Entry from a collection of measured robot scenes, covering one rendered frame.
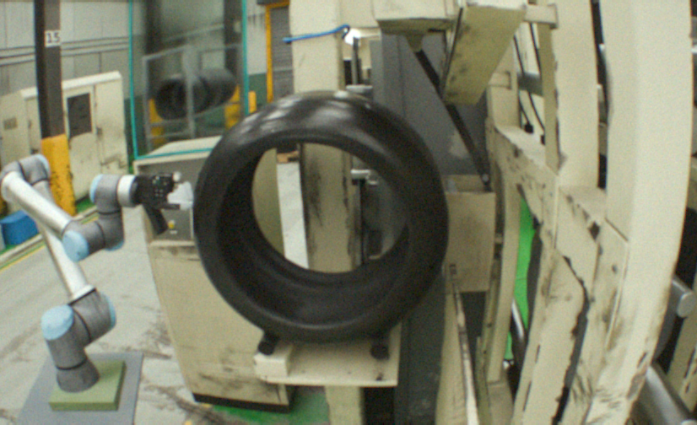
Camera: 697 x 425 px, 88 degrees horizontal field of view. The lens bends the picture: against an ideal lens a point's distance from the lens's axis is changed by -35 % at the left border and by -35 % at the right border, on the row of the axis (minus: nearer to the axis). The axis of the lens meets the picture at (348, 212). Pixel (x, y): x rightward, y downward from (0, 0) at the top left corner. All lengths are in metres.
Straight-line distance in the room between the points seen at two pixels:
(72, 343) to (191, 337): 0.82
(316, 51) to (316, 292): 0.67
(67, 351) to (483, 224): 1.39
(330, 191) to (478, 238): 0.43
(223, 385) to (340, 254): 1.13
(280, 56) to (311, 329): 10.10
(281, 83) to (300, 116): 10.07
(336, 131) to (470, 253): 0.58
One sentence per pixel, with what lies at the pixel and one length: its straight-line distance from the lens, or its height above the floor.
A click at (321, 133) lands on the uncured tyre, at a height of 1.41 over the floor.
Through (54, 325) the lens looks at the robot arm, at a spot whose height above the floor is 0.90.
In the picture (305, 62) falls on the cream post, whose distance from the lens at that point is 1.42.
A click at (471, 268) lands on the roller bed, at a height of 0.98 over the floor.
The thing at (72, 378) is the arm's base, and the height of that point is 0.69.
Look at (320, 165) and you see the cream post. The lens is 1.45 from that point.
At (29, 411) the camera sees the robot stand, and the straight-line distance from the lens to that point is 1.82.
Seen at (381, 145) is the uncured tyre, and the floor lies 1.38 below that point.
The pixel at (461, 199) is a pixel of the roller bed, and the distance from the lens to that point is 1.39.
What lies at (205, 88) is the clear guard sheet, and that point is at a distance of 1.92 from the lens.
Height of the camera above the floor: 1.57
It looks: 17 degrees down
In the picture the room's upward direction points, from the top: 4 degrees counter-clockwise
